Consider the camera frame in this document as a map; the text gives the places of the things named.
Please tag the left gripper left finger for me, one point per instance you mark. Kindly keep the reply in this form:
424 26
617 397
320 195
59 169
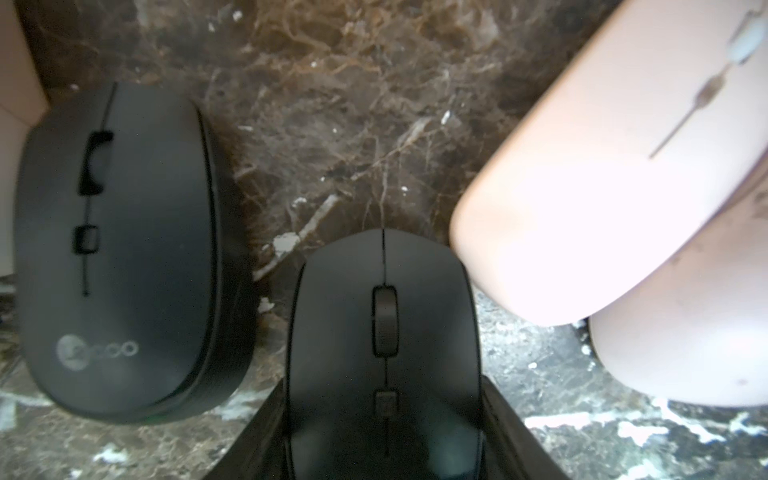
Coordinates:
259 452

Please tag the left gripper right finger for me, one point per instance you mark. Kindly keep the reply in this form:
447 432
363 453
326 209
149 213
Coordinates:
510 449

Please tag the black mouse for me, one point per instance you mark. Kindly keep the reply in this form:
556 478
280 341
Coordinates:
132 266
383 373

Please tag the pink mouse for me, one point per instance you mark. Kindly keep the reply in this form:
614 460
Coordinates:
643 137
695 330

